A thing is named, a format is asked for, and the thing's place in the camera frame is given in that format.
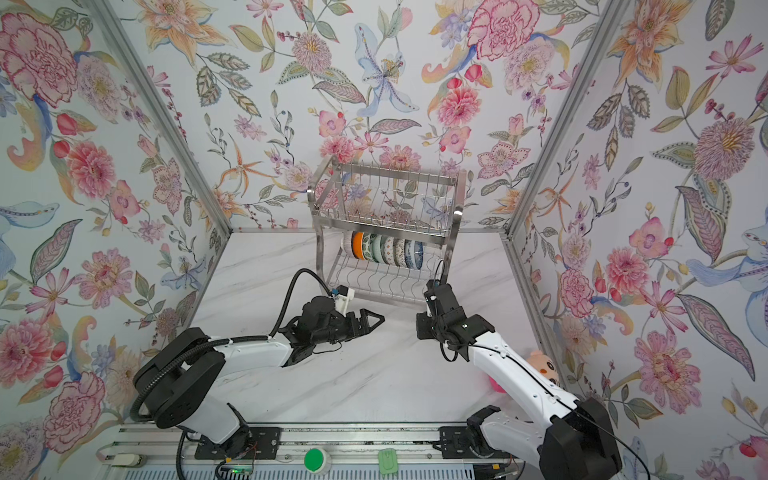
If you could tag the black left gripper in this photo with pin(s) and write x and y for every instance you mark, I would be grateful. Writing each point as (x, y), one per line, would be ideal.
(355, 331)

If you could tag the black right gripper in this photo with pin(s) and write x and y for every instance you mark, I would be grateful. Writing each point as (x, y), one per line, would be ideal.
(422, 320)

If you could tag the green leaf pattern bowl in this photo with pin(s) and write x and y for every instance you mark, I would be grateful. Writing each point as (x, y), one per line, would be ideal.
(367, 246)

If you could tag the white lattice pattern bowl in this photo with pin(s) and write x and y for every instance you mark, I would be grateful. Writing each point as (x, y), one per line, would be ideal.
(400, 252)

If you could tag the white bowl orange outside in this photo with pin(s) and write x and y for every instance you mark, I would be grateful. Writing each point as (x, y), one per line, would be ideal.
(357, 240)

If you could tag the grey striped bowl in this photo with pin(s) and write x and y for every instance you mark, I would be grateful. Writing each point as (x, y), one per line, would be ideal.
(347, 243)

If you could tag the pale green bowl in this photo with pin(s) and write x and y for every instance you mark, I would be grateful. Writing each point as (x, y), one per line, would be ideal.
(376, 247)

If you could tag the stainless steel dish rack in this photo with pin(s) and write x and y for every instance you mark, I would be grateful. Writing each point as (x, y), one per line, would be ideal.
(424, 206)

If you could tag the blue floral bowl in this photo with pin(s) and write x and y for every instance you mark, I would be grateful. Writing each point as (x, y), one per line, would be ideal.
(413, 254)

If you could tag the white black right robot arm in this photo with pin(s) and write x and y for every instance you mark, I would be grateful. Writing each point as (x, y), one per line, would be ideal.
(567, 438)

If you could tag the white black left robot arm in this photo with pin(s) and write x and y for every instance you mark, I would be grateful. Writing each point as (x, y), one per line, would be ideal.
(174, 387)

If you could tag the pink plush pig toy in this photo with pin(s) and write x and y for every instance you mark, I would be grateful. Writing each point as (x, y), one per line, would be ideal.
(540, 366)

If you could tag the light green rectangular device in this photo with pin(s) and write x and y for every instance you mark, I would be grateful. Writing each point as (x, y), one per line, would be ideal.
(388, 462)

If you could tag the green round button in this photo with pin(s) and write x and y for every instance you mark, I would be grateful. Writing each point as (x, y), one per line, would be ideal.
(317, 461)

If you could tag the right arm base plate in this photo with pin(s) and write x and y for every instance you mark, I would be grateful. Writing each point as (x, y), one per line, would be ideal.
(463, 442)

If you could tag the aluminium front rail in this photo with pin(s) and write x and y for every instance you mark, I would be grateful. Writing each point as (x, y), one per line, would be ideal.
(353, 448)

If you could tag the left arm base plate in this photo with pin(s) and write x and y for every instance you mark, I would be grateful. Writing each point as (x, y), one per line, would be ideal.
(256, 443)

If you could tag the white plug on rail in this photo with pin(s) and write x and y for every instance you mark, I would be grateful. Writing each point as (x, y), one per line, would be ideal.
(125, 460)

